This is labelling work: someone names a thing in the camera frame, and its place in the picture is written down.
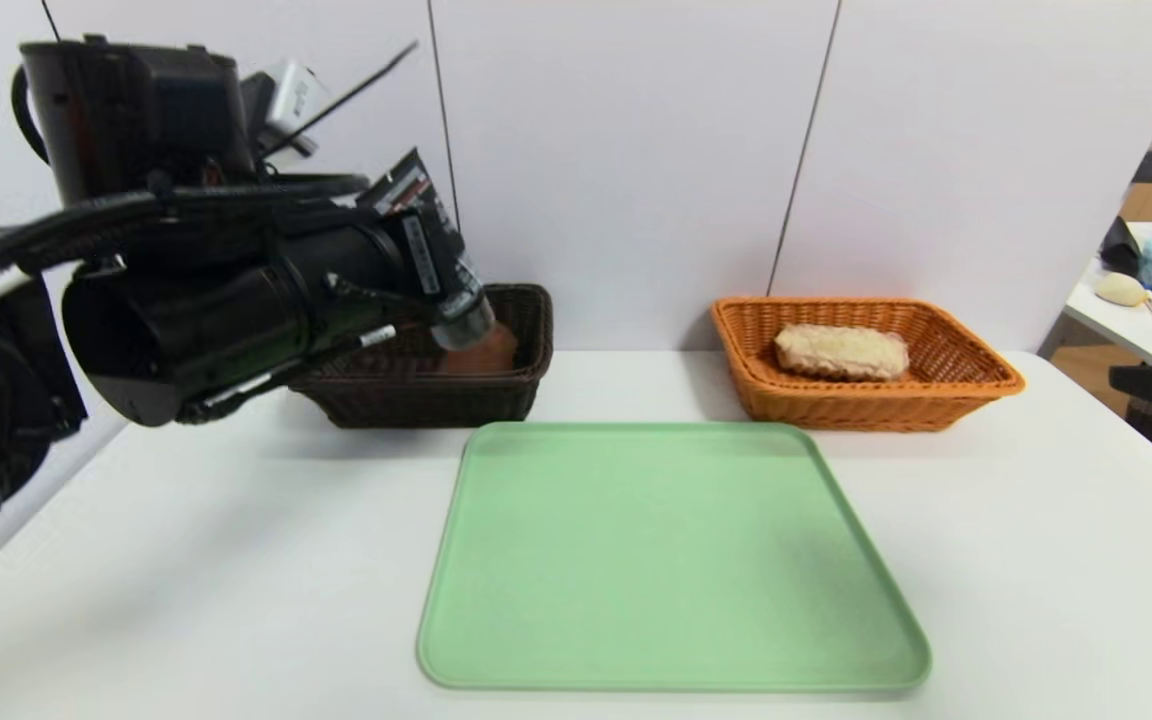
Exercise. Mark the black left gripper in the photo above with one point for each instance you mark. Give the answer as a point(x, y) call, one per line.
point(428, 250)

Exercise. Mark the dark green cosmetic tube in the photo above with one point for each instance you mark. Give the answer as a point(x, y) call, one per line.
point(466, 320)

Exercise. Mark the brown towel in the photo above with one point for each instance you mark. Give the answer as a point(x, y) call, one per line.
point(496, 355)

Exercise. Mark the marbled sliced bread loaf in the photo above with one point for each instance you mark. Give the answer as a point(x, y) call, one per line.
point(841, 352)

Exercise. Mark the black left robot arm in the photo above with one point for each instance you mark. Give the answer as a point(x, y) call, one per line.
point(196, 320)

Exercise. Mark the dark brown wicker basket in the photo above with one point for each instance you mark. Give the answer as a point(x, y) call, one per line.
point(436, 400)

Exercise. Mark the orange wicker basket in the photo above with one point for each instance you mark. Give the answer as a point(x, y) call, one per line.
point(836, 410)

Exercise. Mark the light green plastic tray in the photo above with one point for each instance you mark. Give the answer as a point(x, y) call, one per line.
point(656, 560)

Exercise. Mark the black bag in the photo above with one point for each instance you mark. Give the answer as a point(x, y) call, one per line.
point(1116, 250)

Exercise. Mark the beige oval lump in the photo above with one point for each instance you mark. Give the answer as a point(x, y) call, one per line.
point(1119, 291)

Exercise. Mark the white side table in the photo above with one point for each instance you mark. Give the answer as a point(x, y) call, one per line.
point(1136, 345)

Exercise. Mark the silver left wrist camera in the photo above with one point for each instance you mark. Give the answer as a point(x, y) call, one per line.
point(298, 95)

